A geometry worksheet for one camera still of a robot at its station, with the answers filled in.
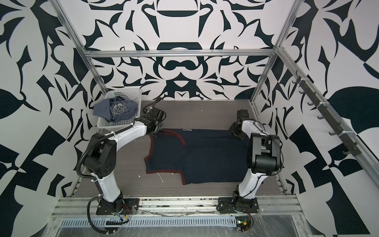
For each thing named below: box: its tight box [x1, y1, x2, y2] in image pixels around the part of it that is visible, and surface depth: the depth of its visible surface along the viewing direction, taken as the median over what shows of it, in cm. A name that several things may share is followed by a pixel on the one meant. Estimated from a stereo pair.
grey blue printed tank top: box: [92, 96, 139, 122], surface depth 107 cm
